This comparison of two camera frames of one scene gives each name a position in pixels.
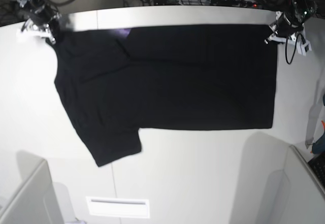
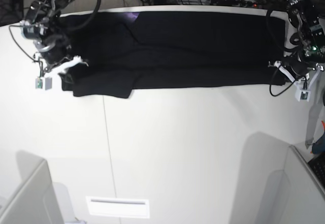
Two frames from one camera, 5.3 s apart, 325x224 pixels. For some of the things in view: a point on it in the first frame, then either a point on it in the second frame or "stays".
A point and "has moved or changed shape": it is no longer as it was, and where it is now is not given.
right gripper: x=285 y=28 -> x=297 y=67
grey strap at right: x=315 y=113 stays
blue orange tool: x=319 y=146 stays
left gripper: x=41 y=15 -> x=53 y=48
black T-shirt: x=115 y=82 has moved or changed shape
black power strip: x=230 y=1 stays
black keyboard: x=318 y=164 stays
